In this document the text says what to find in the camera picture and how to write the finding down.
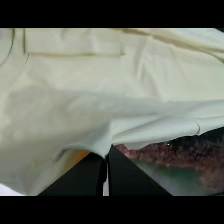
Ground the cream T-shirt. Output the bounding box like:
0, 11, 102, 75
0, 27, 224, 197

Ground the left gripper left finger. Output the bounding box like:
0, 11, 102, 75
37, 151, 108, 197

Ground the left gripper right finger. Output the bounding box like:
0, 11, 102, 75
107, 144, 173, 197

